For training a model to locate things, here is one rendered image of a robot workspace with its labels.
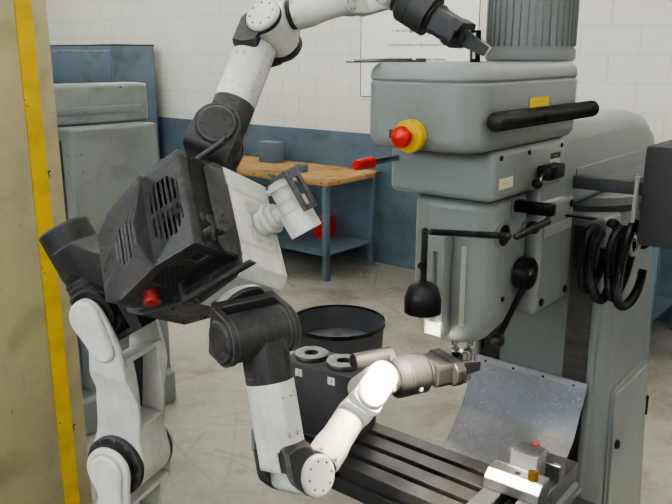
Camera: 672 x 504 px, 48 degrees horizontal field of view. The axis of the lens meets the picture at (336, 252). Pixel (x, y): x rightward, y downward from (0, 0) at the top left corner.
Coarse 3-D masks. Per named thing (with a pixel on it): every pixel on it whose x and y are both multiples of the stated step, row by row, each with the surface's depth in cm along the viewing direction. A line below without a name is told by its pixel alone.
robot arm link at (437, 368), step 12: (420, 360) 161; (432, 360) 164; (444, 360) 164; (456, 360) 164; (420, 372) 159; (432, 372) 162; (444, 372) 162; (456, 372) 162; (420, 384) 159; (432, 384) 164; (444, 384) 163; (456, 384) 163
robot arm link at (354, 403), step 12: (372, 372) 153; (384, 372) 154; (396, 372) 156; (360, 384) 151; (372, 384) 152; (384, 384) 153; (396, 384) 155; (348, 396) 152; (360, 396) 150; (372, 396) 151; (384, 396) 152; (348, 408) 151; (360, 408) 150; (372, 408) 150; (360, 420) 151
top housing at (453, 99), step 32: (384, 64) 142; (416, 64) 138; (448, 64) 134; (480, 64) 133; (512, 64) 140; (544, 64) 150; (384, 96) 142; (416, 96) 137; (448, 96) 133; (480, 96) 132; (512, 96) 140; (544, 96) 150; (384, 128) 143; (448, 128) 135; (480, 128) 134; (544, 128) 153
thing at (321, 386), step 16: (304, 352) 200; (320, 352) 200; (304, 368) 195; (320, 368) 193; (336, 368) 191; (304, 384) 196; (320, 384) 193; (336, 384) 190; (304, 400) 197; (320, 400) 194; (336, 400) 192; (304, 416) 198; (320, 416) 196
